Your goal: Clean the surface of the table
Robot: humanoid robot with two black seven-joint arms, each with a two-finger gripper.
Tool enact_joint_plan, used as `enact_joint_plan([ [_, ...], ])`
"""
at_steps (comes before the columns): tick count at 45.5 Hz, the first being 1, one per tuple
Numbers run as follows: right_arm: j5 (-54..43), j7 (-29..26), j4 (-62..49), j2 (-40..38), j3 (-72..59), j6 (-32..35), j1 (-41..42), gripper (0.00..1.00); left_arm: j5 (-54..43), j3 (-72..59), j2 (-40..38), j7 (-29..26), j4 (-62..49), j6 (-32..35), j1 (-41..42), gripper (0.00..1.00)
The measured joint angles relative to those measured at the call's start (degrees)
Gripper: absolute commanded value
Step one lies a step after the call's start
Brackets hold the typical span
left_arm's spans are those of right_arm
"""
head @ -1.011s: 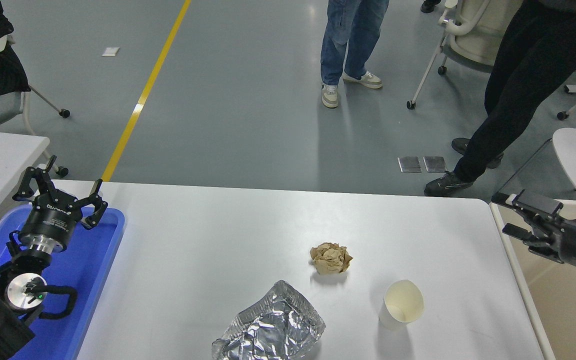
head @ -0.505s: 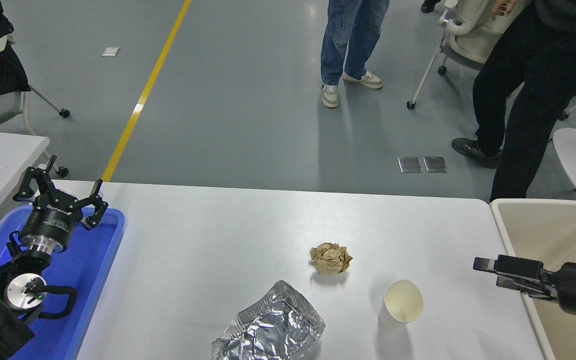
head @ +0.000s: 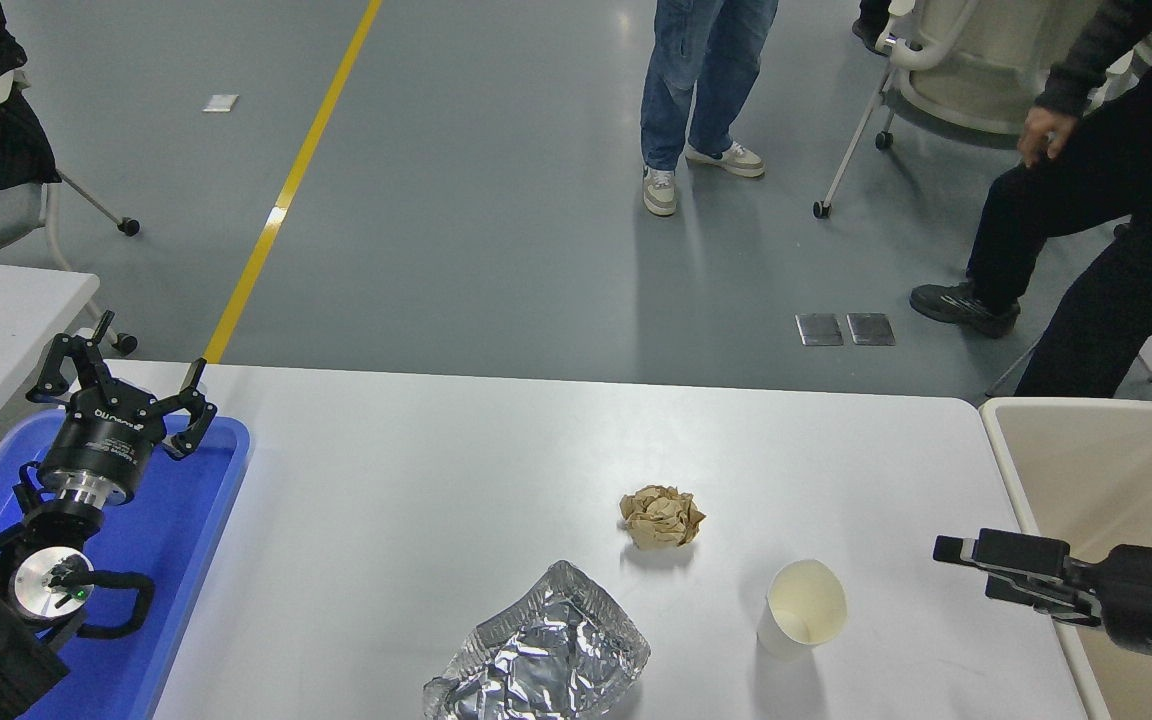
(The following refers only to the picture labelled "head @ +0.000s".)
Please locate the metal floor plate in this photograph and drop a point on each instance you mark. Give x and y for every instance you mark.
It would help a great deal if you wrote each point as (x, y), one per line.
(819, 329)
(870, 328)

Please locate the white rolling chair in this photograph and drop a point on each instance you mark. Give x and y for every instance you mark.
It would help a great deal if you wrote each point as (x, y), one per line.
(976, 70)

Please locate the tan paper ball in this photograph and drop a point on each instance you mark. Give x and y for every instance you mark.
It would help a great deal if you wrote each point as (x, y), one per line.
(661, 517)

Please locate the large pale bin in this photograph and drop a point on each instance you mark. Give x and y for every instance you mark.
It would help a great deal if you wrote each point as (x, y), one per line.
(1116, 470)

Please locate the person's left hand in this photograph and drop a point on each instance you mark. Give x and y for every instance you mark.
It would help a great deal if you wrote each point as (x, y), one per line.
(1044, 135)

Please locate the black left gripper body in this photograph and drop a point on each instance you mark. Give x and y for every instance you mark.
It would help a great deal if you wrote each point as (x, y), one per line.
(101, 440)

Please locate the person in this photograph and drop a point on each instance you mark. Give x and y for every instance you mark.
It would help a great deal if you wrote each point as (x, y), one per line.
(1116, 200)
(696, 60)
(871, 25)

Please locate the white paper cup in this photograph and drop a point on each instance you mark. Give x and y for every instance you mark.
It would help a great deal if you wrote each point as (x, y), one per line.
(806, 600)

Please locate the blue plastic tray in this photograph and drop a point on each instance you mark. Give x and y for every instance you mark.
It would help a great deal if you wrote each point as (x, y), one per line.
(176, 560)

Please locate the white paper scrap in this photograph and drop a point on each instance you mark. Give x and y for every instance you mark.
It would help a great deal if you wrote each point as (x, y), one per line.
(221, 102)

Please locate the foil tray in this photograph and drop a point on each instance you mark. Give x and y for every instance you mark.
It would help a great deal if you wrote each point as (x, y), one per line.
(546, 660)

